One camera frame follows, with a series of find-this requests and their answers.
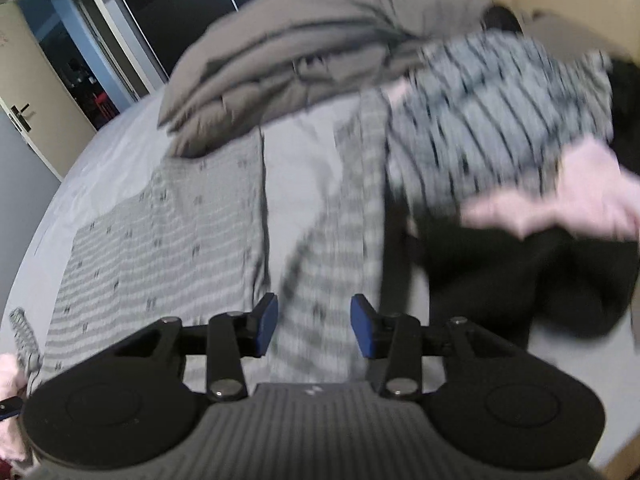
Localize grey striped pajama shirt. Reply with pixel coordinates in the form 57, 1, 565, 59
9, 89, 396, 397

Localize grey folded duvet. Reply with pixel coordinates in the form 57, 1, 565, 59
157, 0, 502, 160

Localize pink garment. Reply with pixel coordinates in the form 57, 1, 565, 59
385, 82, 640, 242

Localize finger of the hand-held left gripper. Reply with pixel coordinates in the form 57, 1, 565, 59
0, 396, 24, 422

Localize grey pillow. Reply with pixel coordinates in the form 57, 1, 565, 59
525, 12, 601, 56

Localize bed with grey sheet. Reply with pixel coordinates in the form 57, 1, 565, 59
0, 92, 640, 480

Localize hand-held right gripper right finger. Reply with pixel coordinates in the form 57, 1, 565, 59
350, 293, 509, 402

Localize black sliding wardrobe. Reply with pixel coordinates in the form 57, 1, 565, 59
112, 0, 313, 97

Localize black garment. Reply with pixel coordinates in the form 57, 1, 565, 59
382, 60, 640, 357

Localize person's left forearm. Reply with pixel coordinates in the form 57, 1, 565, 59
0, 354, 32, 463

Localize white door frame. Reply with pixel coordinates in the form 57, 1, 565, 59
69, 0, 147, 107

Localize small black item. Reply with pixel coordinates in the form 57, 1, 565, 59
481, 5, 522, 34

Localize red stool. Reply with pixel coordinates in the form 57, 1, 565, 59
92, 92, 119, 122

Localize black door handle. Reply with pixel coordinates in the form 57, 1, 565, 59
7, 103, 32, 134

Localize cream door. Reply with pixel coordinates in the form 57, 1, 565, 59
0, 1, 99, 182

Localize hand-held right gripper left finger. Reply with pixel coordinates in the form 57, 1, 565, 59
114, 292, 279, 402

